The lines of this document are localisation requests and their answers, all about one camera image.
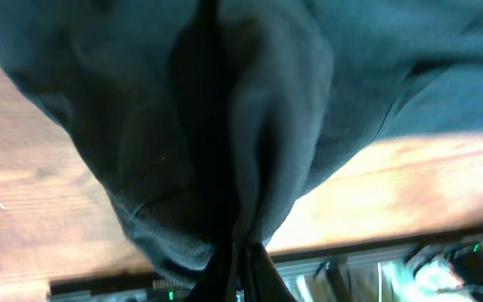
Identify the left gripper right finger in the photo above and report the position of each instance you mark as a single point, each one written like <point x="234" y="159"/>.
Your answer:
<point x="259" y="279"/>

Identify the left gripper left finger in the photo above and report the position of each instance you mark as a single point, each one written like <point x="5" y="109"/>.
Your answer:
<point x="220" y="281"/>

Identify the black t-shirt white letters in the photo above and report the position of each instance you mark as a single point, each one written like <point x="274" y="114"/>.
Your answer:
<point x="206" y="120"/>

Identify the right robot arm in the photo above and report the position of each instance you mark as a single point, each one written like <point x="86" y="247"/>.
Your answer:
<point x="452" y="270"/>

